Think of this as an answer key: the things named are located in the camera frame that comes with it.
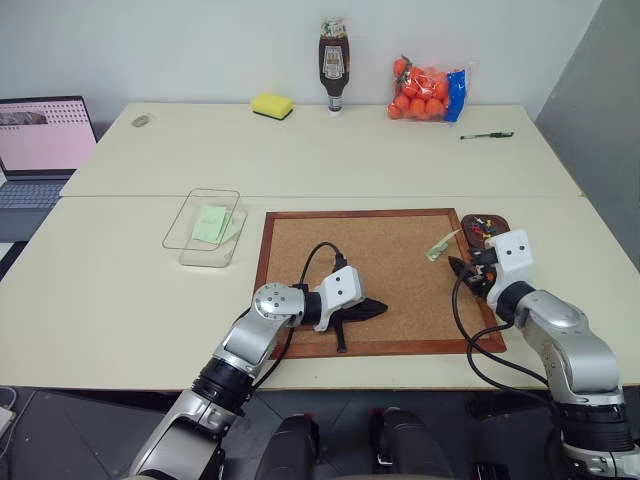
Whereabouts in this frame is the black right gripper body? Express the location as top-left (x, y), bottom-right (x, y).
top-left (462, 246), bottom-right (500, 299)

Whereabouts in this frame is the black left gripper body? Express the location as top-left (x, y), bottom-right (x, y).
top-left (328, 298), bottom-right (369, 327)

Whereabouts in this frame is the green sticky note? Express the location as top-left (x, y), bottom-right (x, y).
top-left (425, 229), bottom-right (462, 262)
top-left (191, 203), bottom-right (227, 245)

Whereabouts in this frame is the dark brown oval tray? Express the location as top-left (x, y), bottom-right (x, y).
top-left (459, 213), bottom-right (512, 252)

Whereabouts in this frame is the clear plastic box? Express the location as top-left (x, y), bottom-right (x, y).
top-left (161, 187), bottom-right (250, 269)

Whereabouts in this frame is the wood framed cork board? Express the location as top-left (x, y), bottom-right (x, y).
top-left (254, 208), bottom-right (507, 360)

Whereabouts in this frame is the dark rounded robot leg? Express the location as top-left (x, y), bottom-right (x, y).
top-left (253, 413), bottom-right (322, 480)
top-left (368, 406), bottom-right (455, 480)

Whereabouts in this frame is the black pen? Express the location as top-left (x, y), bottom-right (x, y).
top-left (459, 130), bottom-right (515, 142)

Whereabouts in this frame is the bag of orange fruits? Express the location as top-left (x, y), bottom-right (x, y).
top-left (385, 54), bottom-right (476, 124)

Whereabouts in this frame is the yellow sponge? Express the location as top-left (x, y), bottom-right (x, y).
top-left (250, 91), bottom-right (295, 123)

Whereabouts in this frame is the brown sauce squeeze bottle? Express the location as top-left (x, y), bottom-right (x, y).
top-left (317, 16), bottom-right (352, 117)

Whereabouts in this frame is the open laptop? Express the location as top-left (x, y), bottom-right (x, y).
top-left (0, 95), bottom-right (99, 212)

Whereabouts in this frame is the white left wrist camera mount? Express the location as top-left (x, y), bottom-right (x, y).
top-left (313, 266), bottom-right (367, 333)

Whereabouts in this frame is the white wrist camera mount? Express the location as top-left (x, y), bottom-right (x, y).
top-left (313, 266), bottom-right (367, 333)
top-left (485, 228), bottom-right (537, 312)

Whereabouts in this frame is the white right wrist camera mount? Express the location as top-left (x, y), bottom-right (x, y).
top-left (485, 228), bottom-right (537, 312)

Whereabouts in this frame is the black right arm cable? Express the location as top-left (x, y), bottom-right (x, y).
top-left (451, 273), bottom-right (564, 419)

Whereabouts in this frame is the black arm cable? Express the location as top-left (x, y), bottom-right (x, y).
top-left (298, 242), bottom-right (349, 291)
top-left (451, 273), bottom-right (564, 419)

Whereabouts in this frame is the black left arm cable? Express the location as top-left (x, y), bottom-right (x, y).
top-left (298, 242), bottom-right (349, 291)

